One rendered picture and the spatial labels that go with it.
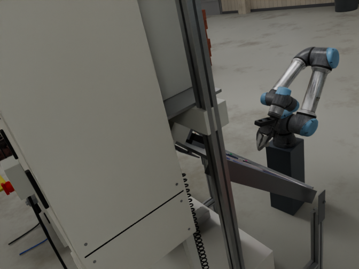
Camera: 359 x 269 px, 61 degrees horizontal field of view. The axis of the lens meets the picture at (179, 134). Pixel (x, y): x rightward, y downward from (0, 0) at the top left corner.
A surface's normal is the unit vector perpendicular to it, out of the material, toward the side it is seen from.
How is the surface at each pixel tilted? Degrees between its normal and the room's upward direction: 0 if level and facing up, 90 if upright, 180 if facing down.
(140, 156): 90
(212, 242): 0
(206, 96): 90
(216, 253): 0
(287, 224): 0
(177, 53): 90
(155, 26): 90
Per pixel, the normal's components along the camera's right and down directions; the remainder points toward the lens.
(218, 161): 0.60, 0.26
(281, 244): -0.21, -0.86
